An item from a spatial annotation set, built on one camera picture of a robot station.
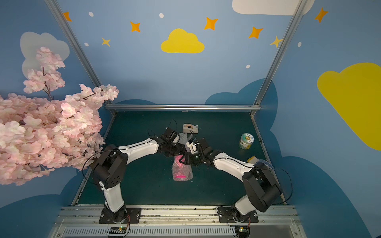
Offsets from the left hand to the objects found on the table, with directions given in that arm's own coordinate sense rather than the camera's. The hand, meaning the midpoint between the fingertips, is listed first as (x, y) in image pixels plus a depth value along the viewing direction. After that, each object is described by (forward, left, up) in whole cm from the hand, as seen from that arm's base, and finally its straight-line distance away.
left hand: (183, 150), depth 93 cm
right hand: (-8, -1, +4) cm, 9 cm away
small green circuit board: (-42, +31, -8) cm, 52 cm away
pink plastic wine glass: (-14, 0, +1) cm, 14 cm away
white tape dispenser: (+21, -1, -2) cm, 21 cm away
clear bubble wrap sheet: (+6, 0, +5) cm, 8 cm away
